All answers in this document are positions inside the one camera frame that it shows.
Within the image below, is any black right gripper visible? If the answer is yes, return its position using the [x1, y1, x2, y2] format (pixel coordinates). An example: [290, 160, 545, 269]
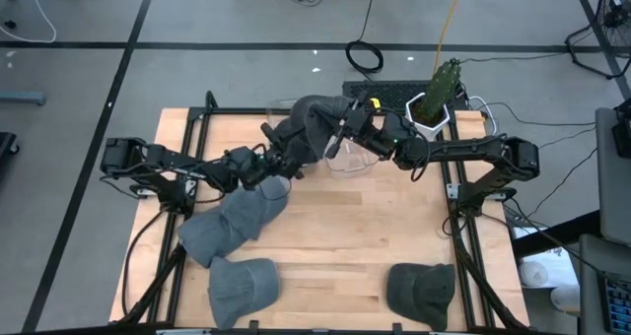
[323, 90, 396, 161]

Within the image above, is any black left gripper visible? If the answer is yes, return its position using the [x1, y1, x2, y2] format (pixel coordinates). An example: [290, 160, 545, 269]
[254, 121, 307, 181]

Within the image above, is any dark grey baseball cap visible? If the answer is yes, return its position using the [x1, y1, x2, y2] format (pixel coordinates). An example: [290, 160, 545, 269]
[386, 262, 457, 333]
[273, 94, 352, 168]

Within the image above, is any blue-grey baseball cap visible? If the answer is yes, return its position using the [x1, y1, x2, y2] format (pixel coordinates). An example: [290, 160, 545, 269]
[220, 174, 293, 241]
[175, 204, 250, 270]
[207, 256, 282, 332]

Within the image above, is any black ribbed floor mat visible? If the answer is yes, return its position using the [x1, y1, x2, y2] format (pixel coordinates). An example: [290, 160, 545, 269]
[342, 80, 431, 112]

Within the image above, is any white plant pot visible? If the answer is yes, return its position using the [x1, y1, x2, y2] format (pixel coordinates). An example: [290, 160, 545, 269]
[404, 92, 453, 142]

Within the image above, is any green cactus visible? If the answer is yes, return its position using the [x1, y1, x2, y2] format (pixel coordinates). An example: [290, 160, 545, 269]
[418, 57, 463, 124]

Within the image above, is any white paper roll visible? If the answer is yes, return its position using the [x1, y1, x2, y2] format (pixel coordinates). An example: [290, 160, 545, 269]
[550, 284, 583, 314]
[518, 260, 550, 290]

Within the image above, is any grey desk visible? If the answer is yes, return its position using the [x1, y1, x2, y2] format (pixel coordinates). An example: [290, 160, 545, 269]
[594, 105, 631, 247]

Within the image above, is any black floor fan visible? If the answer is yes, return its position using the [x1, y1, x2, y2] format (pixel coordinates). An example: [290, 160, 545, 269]
[564, 0, 631, 81]

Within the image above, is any coiled black floor cable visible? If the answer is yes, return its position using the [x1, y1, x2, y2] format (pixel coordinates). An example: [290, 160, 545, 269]
[344, 0, 386, 76]

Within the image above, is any yellow hanging cord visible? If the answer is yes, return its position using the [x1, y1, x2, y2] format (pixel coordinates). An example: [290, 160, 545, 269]
[432, 0, 468, 75]

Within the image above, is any white floor cable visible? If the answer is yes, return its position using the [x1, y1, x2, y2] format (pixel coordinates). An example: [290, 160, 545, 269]
[0, 0, 58, 44]

